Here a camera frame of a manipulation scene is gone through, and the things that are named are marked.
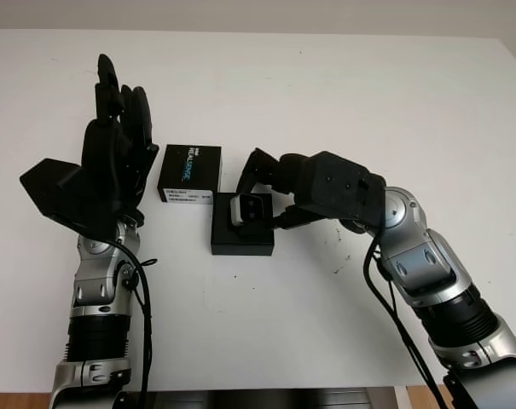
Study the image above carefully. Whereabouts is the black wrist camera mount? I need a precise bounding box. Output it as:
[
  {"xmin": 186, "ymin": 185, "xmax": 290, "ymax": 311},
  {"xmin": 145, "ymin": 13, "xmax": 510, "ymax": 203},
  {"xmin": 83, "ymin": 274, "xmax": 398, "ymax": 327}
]
[
  {"xmin": 298, "ymin": 150, "xmax": 389, "ymax": 230},
  {"xmin": 19, "ymin": 158, "xmax": 116, "ymax": 240}
]

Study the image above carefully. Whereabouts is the black camera box base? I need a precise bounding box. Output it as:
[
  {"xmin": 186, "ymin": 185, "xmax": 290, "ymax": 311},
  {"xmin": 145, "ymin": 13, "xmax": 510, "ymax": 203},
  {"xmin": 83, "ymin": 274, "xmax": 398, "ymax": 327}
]
[{"xmin": 209, "ymin": 192, "xmax": 276, "ymax": 256}]

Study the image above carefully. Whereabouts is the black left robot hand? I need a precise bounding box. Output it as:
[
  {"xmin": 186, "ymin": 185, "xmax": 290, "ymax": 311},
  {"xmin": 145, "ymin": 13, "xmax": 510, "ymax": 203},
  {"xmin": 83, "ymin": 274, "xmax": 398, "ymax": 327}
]
[{"xmin": 78, "ymin": 54, "xmax": 160, "ymax": 227}]

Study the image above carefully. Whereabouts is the black RealSense box lid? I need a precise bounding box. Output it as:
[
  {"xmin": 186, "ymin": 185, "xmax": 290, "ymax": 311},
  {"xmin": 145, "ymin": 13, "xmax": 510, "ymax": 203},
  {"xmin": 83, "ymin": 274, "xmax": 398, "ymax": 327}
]
[{"xmin": 156, "ymin": 143, "xmax": 223, "ymax": 206}]

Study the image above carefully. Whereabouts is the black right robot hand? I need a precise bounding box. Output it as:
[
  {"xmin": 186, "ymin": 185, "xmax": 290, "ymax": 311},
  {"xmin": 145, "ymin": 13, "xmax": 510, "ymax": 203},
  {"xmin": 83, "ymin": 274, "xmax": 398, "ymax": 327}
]
[{"xmin": 235, "ymin": 147, "xmax": 328, "ymax": 233}]

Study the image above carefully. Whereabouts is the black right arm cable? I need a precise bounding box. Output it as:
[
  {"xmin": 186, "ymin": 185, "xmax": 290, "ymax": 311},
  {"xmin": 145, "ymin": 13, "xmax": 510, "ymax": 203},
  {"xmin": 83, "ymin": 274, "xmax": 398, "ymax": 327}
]
[{"xmin": 362, "ymin": 212, "xmax": 449, "ymax": 409}]

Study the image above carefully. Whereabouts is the small silver depth camera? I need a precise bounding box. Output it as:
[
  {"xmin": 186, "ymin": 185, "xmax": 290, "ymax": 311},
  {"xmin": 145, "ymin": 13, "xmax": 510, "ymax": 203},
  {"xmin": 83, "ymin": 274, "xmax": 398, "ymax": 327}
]
[{"xmin": 229, "ymin": 192, "xmax": 276, "ymax": 229}]

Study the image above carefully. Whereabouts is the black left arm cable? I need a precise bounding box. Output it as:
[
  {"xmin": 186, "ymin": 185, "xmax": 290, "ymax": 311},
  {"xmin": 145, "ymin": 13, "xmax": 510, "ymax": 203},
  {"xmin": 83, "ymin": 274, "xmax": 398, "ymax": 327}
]
[{"xmin": 93, "ymin": 238, "xmax": 159, "ymax": 395}]

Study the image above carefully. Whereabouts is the dark robot torso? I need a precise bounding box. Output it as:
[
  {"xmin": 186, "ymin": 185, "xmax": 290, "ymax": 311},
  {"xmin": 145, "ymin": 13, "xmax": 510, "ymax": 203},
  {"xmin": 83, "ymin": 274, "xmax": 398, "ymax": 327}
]
[{"xmin": 112, "ymin": 389, "xmax": 397, "ymax": 409}]

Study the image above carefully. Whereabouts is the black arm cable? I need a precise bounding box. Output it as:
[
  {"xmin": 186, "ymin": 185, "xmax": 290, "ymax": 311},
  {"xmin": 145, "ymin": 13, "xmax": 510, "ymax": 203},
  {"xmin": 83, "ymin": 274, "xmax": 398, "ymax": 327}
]
[
  {"xmin": 362, "ymin": 212, "xmax": 449, "ymax": 409},
  {"xmin": 93, "ymin": 238, "xmax": 159, "ymax": 395}
]

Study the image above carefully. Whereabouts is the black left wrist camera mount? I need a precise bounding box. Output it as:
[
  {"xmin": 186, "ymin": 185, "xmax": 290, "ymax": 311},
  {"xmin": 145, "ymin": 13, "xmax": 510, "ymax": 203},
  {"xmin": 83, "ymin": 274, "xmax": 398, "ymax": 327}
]
[{"xmin": 19, "ymin": 158, "xmax": 116, "ymax": 240}]

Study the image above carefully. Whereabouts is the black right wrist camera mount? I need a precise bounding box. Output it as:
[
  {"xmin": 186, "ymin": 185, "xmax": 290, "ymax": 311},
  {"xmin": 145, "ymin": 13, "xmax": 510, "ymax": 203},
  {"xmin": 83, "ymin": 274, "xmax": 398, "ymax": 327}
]
[{"xmin": 298, "ymin": 150, "xmax": 389, "ymax": 230}]

